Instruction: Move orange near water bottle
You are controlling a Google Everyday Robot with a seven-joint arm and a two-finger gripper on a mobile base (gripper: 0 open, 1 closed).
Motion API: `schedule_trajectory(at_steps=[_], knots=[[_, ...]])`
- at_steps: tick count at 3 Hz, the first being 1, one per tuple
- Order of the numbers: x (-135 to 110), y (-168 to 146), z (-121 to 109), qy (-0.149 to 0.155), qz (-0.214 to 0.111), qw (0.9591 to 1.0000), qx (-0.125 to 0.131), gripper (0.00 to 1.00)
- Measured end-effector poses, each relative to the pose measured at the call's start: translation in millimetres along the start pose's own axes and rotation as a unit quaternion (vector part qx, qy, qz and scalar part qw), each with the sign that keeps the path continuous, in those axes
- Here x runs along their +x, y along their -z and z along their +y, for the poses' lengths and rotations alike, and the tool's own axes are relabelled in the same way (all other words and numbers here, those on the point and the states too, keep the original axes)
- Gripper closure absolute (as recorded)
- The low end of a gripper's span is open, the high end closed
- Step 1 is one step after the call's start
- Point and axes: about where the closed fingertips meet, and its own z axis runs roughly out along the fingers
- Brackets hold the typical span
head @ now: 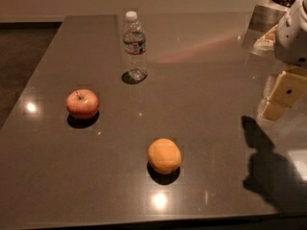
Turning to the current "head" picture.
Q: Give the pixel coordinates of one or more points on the red apple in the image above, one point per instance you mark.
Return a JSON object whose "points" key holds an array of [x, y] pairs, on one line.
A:
{"points": [[82, 104]]}

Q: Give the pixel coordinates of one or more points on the silver metal container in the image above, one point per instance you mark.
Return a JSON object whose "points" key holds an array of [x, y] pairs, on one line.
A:
{"points": [[267, 13]]}

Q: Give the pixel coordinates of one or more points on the clear plastic water bottle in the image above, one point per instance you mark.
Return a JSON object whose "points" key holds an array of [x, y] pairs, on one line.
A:
{"points": [[134, 42]]}

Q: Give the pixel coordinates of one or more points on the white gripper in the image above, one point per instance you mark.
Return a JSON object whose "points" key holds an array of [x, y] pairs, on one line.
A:
{"points": [[292, 40]]}

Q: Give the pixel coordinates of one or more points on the orange fruit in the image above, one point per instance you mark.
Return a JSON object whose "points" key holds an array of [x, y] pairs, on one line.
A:
{"points": [[164, 156]]}

